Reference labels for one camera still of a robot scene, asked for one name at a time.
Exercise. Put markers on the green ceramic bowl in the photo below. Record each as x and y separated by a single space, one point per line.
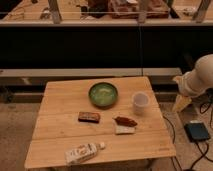
103 94

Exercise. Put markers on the white ceramic cup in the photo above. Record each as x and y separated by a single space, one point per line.
140 101

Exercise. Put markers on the cluttered wooden shelf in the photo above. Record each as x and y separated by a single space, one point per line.
106 12

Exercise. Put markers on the tan wooden gripper body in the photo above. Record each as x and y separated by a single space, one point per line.
184 95

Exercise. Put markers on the light wooden table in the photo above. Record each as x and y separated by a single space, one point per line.
58 130

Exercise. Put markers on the white flat card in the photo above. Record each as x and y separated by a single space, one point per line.
120 130

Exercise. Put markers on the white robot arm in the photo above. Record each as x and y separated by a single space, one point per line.
194 83

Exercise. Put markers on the long metal rail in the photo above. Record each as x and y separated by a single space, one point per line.
106 72

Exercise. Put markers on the brown rectangular block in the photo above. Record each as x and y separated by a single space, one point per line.
89 117

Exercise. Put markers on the black power box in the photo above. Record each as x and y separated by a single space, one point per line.
197 132

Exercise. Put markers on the white plastic bottle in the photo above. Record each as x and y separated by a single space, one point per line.
83 153

